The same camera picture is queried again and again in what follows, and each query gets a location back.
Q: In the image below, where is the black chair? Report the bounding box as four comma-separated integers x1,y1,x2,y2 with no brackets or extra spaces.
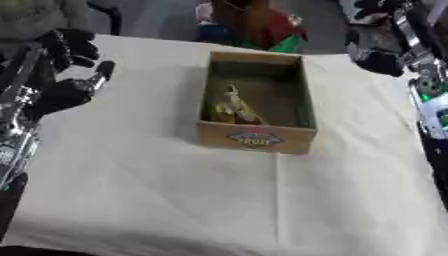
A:
85,0,125,36

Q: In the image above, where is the red bag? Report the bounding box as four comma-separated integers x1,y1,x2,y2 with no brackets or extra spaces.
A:
210,0,310,51

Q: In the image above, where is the person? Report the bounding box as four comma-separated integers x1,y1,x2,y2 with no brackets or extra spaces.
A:
0,0,91,43

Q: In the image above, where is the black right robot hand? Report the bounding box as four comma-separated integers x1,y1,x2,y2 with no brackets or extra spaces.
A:
343,0,412,78

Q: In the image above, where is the tan cardboard box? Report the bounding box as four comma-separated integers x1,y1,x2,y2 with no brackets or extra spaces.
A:
194,50,321,156

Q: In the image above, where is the green box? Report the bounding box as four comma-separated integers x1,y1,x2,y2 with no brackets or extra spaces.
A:
234,33,308,54

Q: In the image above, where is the yellow soft toy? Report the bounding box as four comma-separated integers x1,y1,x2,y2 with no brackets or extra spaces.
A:
208,83,270,126

